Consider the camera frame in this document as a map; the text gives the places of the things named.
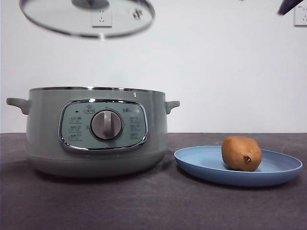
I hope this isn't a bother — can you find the brown potato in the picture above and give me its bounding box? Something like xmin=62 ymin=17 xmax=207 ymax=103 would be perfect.
xmin=221 ymin=136 xmax=263 ymax=173

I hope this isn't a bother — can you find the glass lid with green knob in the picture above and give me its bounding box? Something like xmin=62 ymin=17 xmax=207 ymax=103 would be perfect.
xmin=19 ymin=0 xmax=155 ymax=39

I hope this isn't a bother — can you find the blue round plate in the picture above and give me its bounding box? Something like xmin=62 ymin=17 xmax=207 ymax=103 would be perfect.
xmin=174 ymin=145 xmax=303 ymax=188

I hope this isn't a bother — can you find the pale green electric steamer pot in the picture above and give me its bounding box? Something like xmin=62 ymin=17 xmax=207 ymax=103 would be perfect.
xmin=6 ymin=86 xmax=181 ymax=179

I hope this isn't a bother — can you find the white wall socket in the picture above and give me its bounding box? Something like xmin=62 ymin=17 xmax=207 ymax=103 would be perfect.
xmin=294 ymin=5 xmax=307 ymax=27
xmin=91 ymin=6 xmax=113 ymax=28

